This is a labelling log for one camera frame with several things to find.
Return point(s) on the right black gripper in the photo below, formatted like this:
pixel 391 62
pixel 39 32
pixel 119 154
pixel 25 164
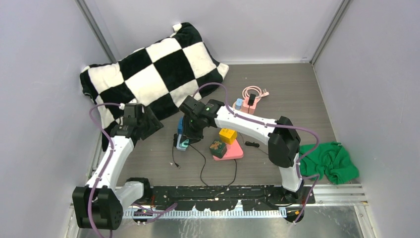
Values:
pixel 187 134

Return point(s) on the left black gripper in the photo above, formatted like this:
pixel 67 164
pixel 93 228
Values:
pixel 155 125

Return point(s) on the blue cube socket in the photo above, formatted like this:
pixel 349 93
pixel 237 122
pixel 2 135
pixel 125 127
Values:
pixel 180 126

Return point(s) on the light blue power strip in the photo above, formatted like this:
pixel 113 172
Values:
pixel 179 138

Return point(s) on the dark green cube socket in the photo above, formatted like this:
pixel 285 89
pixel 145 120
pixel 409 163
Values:
pixel 218 148

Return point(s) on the yellow cube socket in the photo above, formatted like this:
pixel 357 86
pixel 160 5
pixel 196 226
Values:
pixel 227 136

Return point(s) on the light blue plug adapter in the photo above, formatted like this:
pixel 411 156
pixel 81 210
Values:
pixel 238 104

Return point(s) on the pink cube socket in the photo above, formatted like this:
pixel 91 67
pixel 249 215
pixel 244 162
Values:
pixel 250 109

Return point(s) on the teal usb charger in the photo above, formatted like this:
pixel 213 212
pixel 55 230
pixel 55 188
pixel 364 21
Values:
pixel 183 145

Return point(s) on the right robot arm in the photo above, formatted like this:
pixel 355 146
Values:
pixel 280 136

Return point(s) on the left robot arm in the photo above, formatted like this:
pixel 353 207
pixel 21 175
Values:
pixel 98 204

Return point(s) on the pink triangular power strip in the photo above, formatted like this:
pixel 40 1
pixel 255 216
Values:
pixel 234 151

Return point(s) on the black white checkered pillow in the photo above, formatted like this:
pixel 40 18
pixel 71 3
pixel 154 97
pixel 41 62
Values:
pixel 159 76

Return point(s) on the pink round power strip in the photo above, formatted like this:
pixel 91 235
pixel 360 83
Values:
pixel 253 92

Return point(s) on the green cloth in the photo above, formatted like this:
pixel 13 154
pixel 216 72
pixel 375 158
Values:
pixel 330 160

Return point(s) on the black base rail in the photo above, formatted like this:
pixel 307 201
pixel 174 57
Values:
pixel 221 198

